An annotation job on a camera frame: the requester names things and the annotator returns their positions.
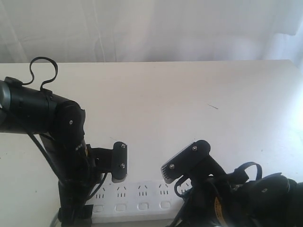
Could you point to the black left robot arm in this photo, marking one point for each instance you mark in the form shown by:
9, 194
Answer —
56, 126

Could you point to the white curtain backdrop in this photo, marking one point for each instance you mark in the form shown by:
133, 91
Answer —
151, 30

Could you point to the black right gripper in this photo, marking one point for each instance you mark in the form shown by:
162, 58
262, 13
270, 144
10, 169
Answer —
203, 205

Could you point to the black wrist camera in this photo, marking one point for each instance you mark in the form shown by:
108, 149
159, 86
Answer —
185, 160
119, 164

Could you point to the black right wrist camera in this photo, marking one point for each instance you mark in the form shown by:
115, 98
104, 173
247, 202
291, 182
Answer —
185, 160

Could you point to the white five-outlet power strip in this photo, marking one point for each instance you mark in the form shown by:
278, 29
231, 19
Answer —
139, 201

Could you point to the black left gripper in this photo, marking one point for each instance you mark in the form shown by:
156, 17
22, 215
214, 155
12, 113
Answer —
85, 167

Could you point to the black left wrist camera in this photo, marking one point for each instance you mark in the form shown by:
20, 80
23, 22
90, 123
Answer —
119, 164

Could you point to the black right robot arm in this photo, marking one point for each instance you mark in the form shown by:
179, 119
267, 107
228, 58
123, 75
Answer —
243, 198

